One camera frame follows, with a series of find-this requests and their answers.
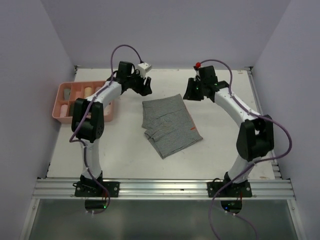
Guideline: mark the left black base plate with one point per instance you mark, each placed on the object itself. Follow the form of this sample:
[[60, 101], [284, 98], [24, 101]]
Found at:
[[110, 188]]

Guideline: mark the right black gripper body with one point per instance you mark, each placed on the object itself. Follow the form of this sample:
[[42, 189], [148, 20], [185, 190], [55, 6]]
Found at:
[[203, 84]]

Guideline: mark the beige rolled cloth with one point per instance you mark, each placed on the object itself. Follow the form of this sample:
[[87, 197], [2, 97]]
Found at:
[[97, 88]]

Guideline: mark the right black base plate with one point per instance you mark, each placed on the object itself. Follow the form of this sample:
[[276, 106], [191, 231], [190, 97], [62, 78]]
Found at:
[[234, 190]]

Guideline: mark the plain grey underwear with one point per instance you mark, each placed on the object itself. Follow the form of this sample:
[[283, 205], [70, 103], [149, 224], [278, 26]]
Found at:
[[66, 94]]

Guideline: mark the grey striped underwear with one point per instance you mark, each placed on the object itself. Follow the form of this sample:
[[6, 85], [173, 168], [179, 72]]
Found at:
[[168, 125]]

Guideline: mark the beige navy-trimmed underwear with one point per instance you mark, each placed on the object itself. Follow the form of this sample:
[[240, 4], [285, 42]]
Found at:
[[88, 91]]

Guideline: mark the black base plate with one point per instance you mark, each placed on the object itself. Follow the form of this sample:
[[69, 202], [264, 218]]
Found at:
[[234, 190], [110, 188]]

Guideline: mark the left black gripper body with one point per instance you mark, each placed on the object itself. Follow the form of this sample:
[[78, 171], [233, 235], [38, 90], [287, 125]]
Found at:
[[136, 80]]

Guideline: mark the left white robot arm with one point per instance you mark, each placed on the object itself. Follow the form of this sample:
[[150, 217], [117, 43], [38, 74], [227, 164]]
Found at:
[[89, 135]]

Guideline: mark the aluminium mounting rail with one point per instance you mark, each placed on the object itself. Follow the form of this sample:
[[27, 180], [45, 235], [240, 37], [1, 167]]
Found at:
[[160, 189]]

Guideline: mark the pink divided storage tray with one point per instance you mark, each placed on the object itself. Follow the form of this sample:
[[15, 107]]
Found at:
[[73, 98]]

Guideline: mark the olive rolled cloth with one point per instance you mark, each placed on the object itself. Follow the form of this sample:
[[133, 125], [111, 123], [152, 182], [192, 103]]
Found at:
[[71, 109]]

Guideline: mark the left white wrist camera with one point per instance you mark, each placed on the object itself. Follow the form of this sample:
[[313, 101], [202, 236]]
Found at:
[[144, 68]]

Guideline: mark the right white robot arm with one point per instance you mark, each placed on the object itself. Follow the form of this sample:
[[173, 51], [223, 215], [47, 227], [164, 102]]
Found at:
[[256, 133]]

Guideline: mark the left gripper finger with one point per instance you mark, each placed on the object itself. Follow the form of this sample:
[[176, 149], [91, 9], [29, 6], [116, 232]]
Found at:
[[140, 90], [147, 86]]

